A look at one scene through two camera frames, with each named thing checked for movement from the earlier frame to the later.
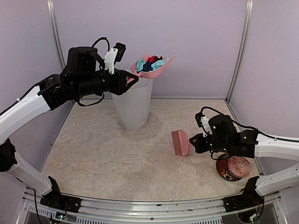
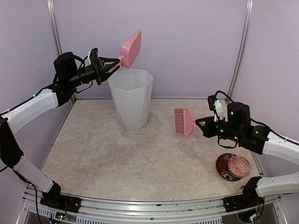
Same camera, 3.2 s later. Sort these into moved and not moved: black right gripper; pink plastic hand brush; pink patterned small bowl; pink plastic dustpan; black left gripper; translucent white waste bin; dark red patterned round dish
Moved: black right gripper; black left gripper; pink plastic hand brush; pink plastic dustpan
Not moved: translucent white waste bin; dark red patterned round dish; pink patterned small bowl
